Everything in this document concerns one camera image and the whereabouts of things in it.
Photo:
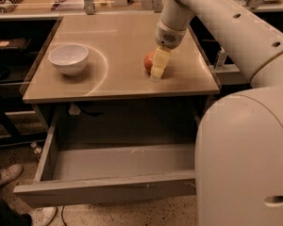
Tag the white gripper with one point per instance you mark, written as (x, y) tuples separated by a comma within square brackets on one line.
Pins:
[(167, 37)]

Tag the red apple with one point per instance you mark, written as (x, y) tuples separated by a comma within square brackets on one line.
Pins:
[(148, 61)]

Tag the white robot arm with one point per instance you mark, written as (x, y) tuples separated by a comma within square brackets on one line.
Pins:
[(239, 143)]

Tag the grey cabinet with tan top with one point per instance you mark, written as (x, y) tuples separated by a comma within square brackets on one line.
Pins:
[(118, 43)]

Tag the grey open top drawer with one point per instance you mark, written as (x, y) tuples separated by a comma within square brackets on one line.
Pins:
[(114, 157)]

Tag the white ceramic bowl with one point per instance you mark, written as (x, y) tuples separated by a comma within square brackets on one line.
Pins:
[(69, 59)]

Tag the white shoe lower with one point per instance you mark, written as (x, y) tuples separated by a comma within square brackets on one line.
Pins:
[(43, 216)]

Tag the white handled tool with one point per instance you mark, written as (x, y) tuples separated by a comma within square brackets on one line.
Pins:
[(220, 59)]

